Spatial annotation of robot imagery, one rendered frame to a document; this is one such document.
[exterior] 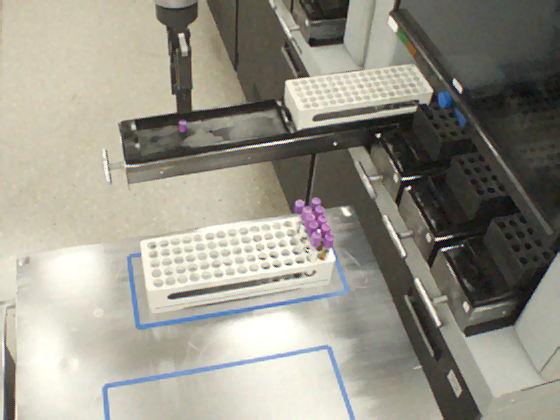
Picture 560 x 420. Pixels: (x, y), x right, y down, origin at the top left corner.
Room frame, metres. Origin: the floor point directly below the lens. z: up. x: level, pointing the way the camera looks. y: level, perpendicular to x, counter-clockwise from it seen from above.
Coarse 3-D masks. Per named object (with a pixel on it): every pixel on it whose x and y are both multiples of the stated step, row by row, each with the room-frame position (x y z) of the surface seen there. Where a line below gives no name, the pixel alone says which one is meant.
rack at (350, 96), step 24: (360, 72) 1.13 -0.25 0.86; (384, 72) 1.15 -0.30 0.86; (408, 72) 1.14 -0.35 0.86; (288, 96) 1.06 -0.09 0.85; (312, 96) 1.04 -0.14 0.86; (336, 96) 1.06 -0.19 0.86; (360, 96) 1.05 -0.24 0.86; (384, 96) 1.06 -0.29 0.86; (408, 96) 1.06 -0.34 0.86; (312, 120) 1.04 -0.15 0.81; (336, 120) 1.02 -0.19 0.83
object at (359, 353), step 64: (64, 256) 0.66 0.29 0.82; (128, 256) 0.66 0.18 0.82; (0, 320) 0.55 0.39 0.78; (64, 320) 0.53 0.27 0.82; (128, 320) 0.54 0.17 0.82; (192, 320) 0.54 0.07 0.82; (256, 320) 0.55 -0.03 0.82; (320, 320) 0.55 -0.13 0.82; (384, 320) 0.55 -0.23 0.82; (0, 384) 0.44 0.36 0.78; (64, 384) 0.43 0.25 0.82; (128, 384) 0.43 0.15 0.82; (192, 384) 0.44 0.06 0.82; (256, 384) 0.44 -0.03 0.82; (320, 384) 0.44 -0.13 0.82; (384, 384) 0.44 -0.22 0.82
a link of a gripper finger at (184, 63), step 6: (180, 48) 0.94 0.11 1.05; (180, 54) 0.94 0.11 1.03; (180, 60) 0.94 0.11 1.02; (186, 60) 0.95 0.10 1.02; (180, 66) 0.94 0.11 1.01; (186, 66) 0.94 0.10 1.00; (180, 72) 0.94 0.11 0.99; (186, 72) 0.94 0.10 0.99; (180, 78) 0.94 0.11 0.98; (186, 78) 0.94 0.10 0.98; (192, 78) 0.95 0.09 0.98; (180, 84) 0.94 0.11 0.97; (186, 84) 0.94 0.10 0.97; (192, 84) 0.95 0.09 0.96; (180, 90) 0.94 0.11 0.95
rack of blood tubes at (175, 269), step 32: (256, 224) 0.69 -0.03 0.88; (288, 224) 0.70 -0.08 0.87; (160, 256) 0.62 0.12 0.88; (192, 256) 0.63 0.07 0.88; (224, 256) 0.63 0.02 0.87; (256, 256) 0.63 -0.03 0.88; (288, 256) 0.67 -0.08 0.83; (160, 288) 0.56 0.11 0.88; (192, 288) 0.57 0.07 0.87; (224, 288) 0.60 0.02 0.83; (256, 288) 0.59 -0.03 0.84; (288, 288) 0.60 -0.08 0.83
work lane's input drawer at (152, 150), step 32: (128, 128) 0.99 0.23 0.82; (160, 128) 1.00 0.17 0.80; (192, 128) 1.01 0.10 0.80; (224, 128) 1.01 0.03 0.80; (256, 128) 1.01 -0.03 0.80; (288, 128) 1.00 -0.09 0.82; (320, 128) 1.00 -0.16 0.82; (352, 128) 1.02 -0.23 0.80; (384, 128) 1.03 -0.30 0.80; (128, 160) 0.90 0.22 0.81; (160, 160) 0.91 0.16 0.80; (192, 160) 0.92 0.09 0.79; (224, 160) 0.94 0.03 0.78; (256, 160) 0.96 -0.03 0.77
